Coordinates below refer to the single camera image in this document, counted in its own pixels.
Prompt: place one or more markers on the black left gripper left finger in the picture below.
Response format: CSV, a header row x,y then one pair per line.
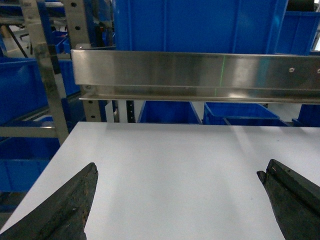
x,y
63,215

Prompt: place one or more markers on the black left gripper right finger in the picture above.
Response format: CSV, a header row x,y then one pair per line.
x,y
294,199

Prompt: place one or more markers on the large blue bin upper centre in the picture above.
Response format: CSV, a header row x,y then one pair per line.
x,y
198,26

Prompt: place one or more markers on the blue bin below rail centre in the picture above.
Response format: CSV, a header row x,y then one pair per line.
x,y
215,113

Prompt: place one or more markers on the blue bin below rail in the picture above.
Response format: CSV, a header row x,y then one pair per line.
x,y
215,113
168,112

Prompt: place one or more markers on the blue bin below rail left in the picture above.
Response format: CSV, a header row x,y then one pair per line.
x,y
168,112

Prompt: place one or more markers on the stainless steel shelf rail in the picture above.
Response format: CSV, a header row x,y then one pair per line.
x,y
206,77

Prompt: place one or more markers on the stainless steel shelf frame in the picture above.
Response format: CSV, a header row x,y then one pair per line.
x,y
38,91

